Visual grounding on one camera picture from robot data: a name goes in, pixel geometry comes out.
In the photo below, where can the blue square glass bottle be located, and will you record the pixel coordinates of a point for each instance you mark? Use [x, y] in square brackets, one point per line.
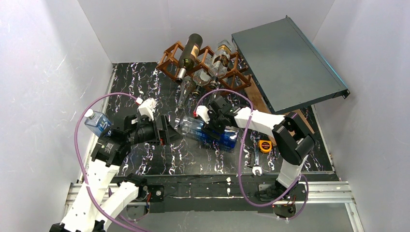
[96, 121]
[193, 129]

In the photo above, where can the brown wooden board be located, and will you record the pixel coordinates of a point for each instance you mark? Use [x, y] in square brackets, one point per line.
[256, 98]

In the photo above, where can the orange tape measure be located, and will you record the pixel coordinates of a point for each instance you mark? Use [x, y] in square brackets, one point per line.
[265, 146]

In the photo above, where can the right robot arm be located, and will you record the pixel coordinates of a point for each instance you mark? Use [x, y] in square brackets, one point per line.
[293, 138]

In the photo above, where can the silver wrench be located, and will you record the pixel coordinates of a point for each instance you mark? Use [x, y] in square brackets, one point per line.
[256, 168]

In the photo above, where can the black comb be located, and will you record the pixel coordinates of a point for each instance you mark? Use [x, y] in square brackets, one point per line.
[250, 158]

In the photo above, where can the dark green wine bottle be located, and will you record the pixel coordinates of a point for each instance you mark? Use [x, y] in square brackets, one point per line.
[189, 55]

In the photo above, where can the clear wine glass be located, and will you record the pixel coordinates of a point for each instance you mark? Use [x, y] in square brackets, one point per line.
[186, 88]

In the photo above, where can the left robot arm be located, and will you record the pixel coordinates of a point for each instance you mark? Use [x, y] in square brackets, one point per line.
[89, 212]

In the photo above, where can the brown wooden wine rack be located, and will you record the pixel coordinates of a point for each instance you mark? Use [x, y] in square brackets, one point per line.
[205, 68]

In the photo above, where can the clear square liquor bottle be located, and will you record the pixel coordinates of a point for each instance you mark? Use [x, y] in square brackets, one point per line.
[219, 63]
[201, 78]

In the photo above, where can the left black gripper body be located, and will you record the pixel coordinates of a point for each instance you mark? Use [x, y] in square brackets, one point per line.
[163, 128]

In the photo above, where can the dark grey flat box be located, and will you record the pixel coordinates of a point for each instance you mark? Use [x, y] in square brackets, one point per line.
[288, 70]

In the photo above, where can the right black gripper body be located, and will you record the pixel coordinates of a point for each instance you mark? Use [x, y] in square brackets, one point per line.
[211, 120]

